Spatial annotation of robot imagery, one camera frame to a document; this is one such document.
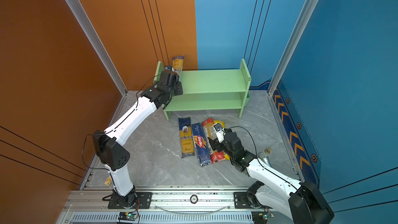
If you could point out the blue Barilla spaghetti box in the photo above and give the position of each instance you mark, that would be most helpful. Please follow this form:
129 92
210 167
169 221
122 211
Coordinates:
201 145

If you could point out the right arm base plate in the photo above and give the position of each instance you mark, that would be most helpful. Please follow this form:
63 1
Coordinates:
242 201

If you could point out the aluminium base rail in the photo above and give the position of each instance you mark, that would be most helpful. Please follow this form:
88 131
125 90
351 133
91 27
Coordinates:
169 205

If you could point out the right circuit board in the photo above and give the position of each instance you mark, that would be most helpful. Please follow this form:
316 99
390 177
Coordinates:
261 217

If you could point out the small brass fitting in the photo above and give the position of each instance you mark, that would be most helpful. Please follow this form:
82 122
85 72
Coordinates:
268 151

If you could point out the yellow pasta bag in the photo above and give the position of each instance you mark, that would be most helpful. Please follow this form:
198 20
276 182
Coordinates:
223 125

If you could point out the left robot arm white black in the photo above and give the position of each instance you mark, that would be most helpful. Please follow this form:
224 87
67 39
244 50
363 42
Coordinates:
109 144

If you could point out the silver metal cylinder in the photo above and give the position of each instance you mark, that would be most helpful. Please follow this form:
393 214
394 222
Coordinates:
265 158

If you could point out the green metal two-tier shelf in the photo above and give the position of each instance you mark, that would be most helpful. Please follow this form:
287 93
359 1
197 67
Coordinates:
223 89

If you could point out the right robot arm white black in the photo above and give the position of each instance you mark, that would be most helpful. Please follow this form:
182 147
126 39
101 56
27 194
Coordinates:
302 202

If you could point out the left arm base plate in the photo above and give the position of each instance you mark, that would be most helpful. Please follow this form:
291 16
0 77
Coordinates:
134 200

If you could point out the small yellow tag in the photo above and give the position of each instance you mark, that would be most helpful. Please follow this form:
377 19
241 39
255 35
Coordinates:
108 182

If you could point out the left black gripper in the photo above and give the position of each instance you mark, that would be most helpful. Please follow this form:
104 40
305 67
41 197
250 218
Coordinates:
178 85

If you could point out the circuit board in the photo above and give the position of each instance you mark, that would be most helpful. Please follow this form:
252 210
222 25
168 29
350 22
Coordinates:
261 217
128 218

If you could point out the ankara spaghetti bag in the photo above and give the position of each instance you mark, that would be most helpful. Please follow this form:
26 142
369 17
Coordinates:
186 138
177 64

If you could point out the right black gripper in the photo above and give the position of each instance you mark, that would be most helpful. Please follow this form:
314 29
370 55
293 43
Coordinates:
215 144

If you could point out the left circuit board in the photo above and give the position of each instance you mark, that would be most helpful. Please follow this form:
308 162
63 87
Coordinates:
128 218

